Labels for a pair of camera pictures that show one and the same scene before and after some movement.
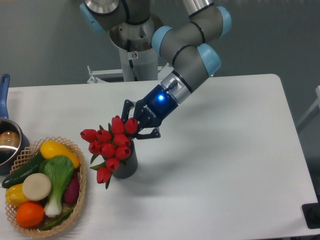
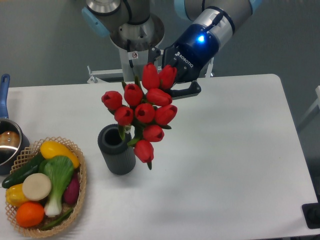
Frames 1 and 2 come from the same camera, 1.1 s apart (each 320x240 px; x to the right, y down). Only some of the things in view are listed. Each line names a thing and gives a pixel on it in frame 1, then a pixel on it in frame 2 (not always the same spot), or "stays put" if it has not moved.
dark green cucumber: [18, 177] stays put
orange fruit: [30, 214] stays put
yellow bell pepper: [15, 195] stays put
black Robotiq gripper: [150, 111] to [195, 47]
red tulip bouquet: [113, 144] to [144, 109]
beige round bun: [36, 186] stays put
